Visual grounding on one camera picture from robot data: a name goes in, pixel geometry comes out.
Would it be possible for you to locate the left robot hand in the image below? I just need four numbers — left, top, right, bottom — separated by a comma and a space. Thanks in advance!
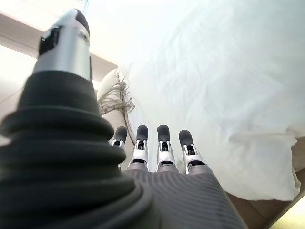
0, 8, 248, 229

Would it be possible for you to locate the white duvet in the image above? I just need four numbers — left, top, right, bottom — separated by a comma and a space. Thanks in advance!
119, 0, 305, 201

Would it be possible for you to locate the patterned fringed cushion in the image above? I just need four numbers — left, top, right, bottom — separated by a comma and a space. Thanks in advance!
98, 78, 136, 145

